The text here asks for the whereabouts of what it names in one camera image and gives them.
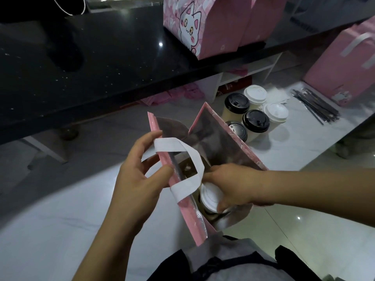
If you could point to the person's right hand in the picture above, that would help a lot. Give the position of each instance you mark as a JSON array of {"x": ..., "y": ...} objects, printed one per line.
[{"x": 243, "y": 184}]

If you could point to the person's left hand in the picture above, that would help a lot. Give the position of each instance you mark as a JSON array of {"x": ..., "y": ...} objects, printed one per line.
[{"x": 131, "y": 187}]

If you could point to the person's right thumb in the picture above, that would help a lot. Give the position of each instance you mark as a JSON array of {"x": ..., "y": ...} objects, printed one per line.
[{"x": 225, "y": 205}]

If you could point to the person's left thumb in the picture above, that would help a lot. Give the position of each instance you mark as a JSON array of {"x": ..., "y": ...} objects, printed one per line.
[{"x": 161, "y": 178}]

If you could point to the white lidded paper cup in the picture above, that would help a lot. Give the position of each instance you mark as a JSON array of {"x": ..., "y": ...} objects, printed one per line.
[
  {"x": 211, "y": 198},
  {"x": 276, "y": 112},
  {"x": 255, "y": 93}
]

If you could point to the person's right forearm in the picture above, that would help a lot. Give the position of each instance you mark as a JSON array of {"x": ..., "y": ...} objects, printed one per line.
[{"x": 319, "y": 193}]

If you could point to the person's left forearm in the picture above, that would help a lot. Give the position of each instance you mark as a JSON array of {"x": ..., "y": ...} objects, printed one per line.
[{"x": 108, "y": 254}]

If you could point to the brown cardboard cup carrier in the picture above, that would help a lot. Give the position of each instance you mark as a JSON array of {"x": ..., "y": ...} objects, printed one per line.
[{"x": 190, "y": 169}]

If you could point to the person's grey and black clothing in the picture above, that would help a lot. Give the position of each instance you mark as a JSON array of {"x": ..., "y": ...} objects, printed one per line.
[{"x": 234, "y": 260}]

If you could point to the black lidded paper cup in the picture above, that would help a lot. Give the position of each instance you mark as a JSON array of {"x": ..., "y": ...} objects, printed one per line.
[
  {"x": 255, "y": 120},
  {"x": 238, "y": 130},
  {"x": 236, "y": 102}
]

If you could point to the pile of pink plastic bags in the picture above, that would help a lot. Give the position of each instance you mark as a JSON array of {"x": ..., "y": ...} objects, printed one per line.
[{"x": 178, "y": 93}]

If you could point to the red box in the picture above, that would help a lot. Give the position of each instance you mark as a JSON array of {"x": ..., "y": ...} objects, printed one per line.
[{"x": 234, "y": 84}]

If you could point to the white paper napkins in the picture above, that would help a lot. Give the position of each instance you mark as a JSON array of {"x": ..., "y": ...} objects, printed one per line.
[{"x": 277, "y": 94}]

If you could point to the bundle of wrapped black straws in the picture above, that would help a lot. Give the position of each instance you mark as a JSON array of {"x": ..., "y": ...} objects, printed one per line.
[{"x": 316, "y": 105}]

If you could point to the white shelf unit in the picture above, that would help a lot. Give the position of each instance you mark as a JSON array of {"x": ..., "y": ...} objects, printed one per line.
[{"x": 255, "y": 67}]

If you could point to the pink cat print bag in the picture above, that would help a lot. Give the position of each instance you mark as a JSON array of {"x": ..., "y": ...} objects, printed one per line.
[{"x": 202, "y": 23}]

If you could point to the plain pink paper bag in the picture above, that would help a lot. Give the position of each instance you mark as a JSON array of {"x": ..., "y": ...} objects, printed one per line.
[{"x": 263, "y": 17}]

